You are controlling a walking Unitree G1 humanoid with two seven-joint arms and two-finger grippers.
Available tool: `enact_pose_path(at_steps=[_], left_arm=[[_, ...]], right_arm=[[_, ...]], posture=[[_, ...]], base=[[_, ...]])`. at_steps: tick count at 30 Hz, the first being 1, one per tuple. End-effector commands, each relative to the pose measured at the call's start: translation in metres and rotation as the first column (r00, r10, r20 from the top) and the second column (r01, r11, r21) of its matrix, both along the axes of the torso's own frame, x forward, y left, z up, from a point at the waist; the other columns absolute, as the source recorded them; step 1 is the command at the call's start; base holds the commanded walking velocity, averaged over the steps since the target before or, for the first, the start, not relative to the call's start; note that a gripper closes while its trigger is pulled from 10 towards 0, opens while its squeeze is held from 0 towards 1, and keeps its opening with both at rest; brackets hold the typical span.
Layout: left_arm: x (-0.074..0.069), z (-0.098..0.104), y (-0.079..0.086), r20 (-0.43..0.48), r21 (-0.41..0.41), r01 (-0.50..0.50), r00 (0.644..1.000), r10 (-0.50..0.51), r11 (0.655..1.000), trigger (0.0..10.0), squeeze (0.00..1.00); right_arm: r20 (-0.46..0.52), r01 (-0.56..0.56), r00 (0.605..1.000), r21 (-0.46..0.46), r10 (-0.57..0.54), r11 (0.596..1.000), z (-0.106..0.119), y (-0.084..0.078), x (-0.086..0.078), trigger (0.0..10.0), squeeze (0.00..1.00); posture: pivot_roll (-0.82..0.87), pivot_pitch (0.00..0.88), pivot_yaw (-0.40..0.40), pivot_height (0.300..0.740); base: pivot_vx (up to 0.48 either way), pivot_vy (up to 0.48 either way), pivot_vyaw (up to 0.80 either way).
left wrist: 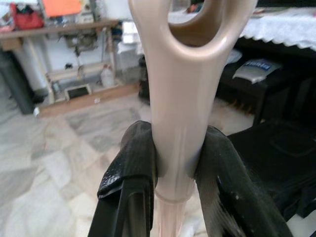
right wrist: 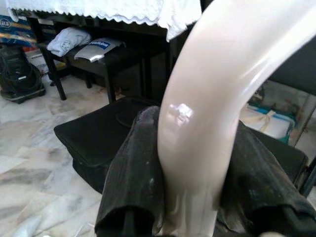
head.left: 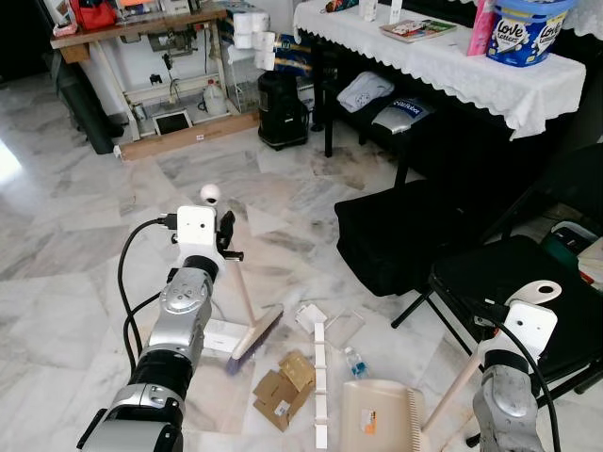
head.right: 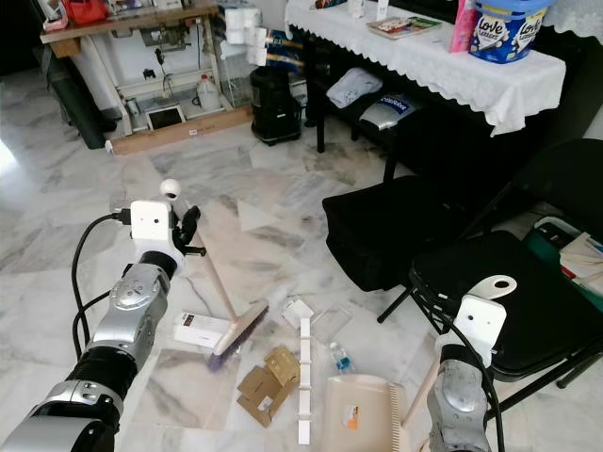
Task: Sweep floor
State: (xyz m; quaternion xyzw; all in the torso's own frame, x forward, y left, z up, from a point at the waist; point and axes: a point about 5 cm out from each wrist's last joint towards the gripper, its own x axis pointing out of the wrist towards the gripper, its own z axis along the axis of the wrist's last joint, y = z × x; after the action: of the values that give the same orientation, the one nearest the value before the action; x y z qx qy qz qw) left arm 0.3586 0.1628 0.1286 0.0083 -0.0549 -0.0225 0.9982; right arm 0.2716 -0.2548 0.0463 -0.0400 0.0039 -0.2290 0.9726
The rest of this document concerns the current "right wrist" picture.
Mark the black vacuum cleaner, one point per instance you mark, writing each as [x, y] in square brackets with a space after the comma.
[17, 74]

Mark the blue printed package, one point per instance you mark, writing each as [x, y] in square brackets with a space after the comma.
[14, 29]

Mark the black fabric bag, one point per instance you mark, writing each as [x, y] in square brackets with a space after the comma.
[91, 138]

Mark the folded grey cloth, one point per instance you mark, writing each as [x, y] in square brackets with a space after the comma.
[69, 40]

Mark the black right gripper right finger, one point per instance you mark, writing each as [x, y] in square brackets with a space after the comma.
[256, 197]

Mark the cream plastic dustpan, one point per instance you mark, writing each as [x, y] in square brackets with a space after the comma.
[202, 98]

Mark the black piano bench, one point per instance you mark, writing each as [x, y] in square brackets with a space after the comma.
[116, 64]

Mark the white lace cloth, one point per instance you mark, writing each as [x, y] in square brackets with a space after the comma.
[98, 7]

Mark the teal storage box white lid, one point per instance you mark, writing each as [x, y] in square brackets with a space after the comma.
[274, 126]

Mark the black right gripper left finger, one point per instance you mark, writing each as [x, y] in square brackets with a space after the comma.
[133, 172]

